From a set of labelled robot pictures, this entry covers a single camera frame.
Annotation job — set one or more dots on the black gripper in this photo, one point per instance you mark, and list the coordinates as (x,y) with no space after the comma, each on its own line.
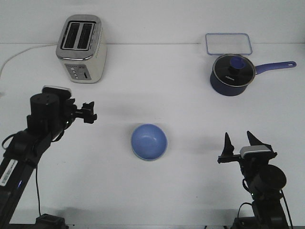
(249,165)
(86,112)

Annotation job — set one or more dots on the blue bowl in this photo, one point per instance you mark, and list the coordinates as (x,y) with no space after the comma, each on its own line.
(148,142)

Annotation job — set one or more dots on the green bowl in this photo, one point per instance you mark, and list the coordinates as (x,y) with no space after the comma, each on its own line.
(147,159)

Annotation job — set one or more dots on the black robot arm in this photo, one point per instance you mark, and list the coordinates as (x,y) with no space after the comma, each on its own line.
(263,181)
(50,116)

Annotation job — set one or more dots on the silver cream two-slot toaster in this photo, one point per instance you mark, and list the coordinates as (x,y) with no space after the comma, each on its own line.
(82,48)

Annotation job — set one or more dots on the glass pot lid blue knob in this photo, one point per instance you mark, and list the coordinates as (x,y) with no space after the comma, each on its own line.
(233,70)

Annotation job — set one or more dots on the clear container blue rim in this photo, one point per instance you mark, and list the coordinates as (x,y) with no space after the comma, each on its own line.
(225,43)

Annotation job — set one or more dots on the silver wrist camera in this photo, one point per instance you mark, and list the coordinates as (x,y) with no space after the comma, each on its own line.
(251,151)
(60,91)

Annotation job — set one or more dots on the blue saucepan with handle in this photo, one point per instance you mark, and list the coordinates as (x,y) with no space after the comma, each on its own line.
(234,91)

